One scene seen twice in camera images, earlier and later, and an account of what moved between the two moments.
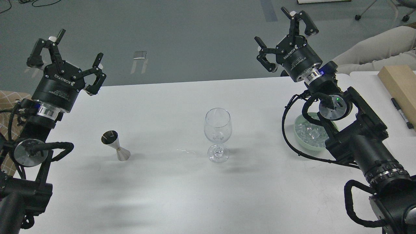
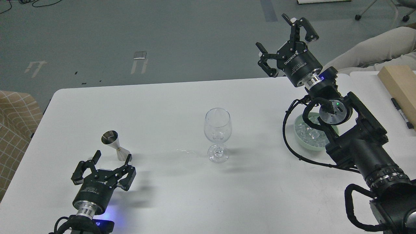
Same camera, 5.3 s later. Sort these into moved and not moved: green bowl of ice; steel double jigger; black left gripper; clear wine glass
Moved: black left gripper
Not moved: steel double jigger; green bowl of ice; clear wine glass
